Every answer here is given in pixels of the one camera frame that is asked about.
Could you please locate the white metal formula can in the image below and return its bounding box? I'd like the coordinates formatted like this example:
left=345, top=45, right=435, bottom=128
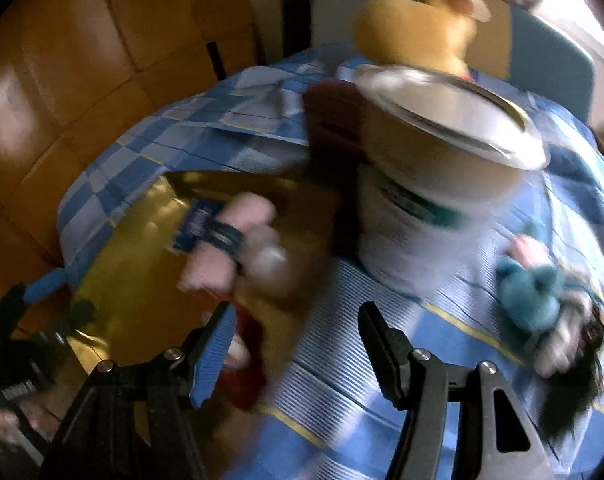
left=353, top=65, right=548, bottom=296

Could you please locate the gold cardboard box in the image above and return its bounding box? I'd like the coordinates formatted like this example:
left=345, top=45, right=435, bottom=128
left=74, top=171, right=337, bottom=391

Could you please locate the grey white knit sock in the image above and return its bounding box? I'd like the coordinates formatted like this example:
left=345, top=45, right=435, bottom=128
left=534, top=269, right=595, bottom=378

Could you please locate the wooden wardrobe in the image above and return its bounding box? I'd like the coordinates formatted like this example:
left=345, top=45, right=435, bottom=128
left=0, top=0, right=256, bottom=297

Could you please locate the yellow blue bed headboard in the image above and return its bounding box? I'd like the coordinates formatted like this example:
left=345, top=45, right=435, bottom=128
left=281, top=0, right=595, bottom=122

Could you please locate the yellow giraffe plush toy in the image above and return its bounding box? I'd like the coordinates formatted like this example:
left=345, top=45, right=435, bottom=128
left=353, top=0, right=491, bottom=80

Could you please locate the blue Tempo tissue pack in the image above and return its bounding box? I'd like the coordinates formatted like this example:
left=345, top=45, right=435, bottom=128
left=169, top=198, right=225, bottom=254

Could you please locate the blue plaid bed quilt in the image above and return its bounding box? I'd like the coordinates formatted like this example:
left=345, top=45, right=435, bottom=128
left=55, top=41, right=604, bottom=480

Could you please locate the blue plush toy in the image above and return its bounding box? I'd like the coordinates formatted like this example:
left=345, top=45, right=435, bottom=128
left=496, top=256, right=564, bottom=333

